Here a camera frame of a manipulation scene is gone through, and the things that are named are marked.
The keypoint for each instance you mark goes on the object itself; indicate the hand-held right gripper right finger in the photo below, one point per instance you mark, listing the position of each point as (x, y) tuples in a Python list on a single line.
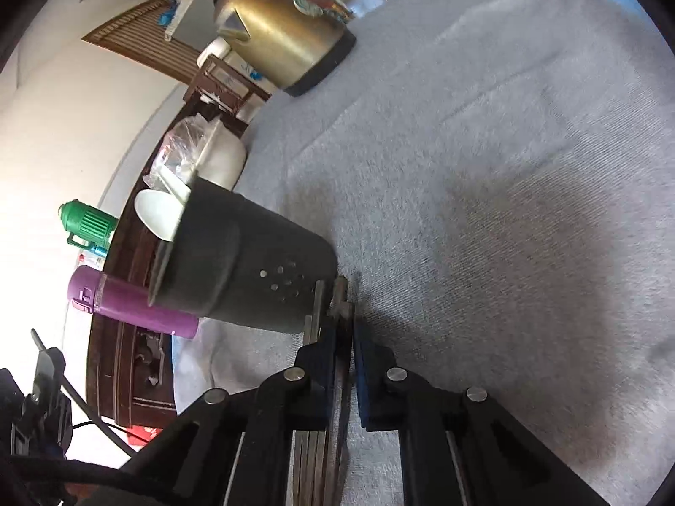
[(364, 371)]

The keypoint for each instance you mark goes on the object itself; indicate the black utensil holder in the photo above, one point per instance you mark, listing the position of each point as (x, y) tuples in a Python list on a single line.
[(253, 253)]

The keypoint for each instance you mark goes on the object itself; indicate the dark wooden sideboard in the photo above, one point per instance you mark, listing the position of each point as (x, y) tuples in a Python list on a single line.
[(126, 379)]

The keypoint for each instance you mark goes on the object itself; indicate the green thermos jug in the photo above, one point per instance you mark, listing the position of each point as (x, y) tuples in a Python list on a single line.
[(89, 221)]

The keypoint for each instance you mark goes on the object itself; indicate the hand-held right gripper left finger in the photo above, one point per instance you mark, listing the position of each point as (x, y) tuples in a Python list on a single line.
[(327, 361)]

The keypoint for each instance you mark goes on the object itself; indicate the white bowl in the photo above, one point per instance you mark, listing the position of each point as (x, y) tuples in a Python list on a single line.
[(227, 158)]

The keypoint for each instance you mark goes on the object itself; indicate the purple thermos bottle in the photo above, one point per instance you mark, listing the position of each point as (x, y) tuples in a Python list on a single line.
[(126, 303)]

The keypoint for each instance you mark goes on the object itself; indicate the blue bag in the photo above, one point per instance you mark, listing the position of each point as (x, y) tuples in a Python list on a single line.
[(167, 10)]

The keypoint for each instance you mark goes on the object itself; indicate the grey refrigerator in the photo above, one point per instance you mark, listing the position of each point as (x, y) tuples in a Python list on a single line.
[(198, 8)]

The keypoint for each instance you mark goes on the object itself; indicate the grey tablecloth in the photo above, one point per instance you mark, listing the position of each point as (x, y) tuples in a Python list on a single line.
[(474, 168)]

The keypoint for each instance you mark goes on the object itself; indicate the white container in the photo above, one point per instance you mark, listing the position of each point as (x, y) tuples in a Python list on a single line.
[(213, 50)]

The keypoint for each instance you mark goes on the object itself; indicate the gold electric kettle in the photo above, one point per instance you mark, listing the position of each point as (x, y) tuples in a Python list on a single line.
[(285, 31)]

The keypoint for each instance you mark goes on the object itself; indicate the clear plastic bag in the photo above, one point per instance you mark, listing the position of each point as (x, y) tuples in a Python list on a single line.
[(182, 142)]

